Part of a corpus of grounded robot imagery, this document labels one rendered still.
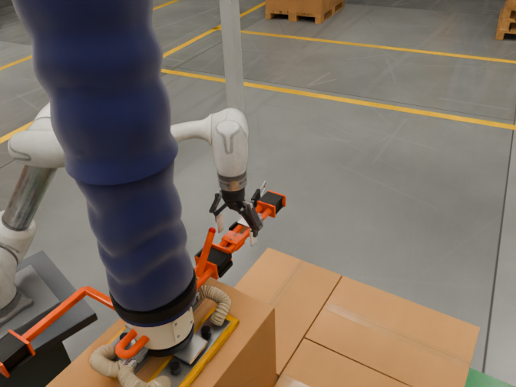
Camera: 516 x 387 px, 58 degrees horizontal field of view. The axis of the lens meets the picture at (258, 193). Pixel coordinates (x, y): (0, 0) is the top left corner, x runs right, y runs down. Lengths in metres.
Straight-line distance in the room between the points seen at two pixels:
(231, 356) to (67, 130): 0.81
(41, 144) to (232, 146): 0.55
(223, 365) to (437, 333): 0.98
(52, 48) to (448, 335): 1.74
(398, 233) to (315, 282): 1.30
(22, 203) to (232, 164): 0.82
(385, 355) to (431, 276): 1.22
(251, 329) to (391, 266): 1.75
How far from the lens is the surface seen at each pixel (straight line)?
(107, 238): 1.07
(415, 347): 2.00
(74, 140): 0.94
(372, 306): 2.10
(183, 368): 1.38
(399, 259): 3.15
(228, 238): 1.54
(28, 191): 1.79
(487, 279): 3.19
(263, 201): 1.68
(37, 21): 0.87
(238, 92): 4.35
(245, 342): 1.44
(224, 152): 1.35
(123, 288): 1.18
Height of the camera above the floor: 2.09
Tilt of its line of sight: 35 degrees down
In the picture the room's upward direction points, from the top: 2 degrees counter-clockwise
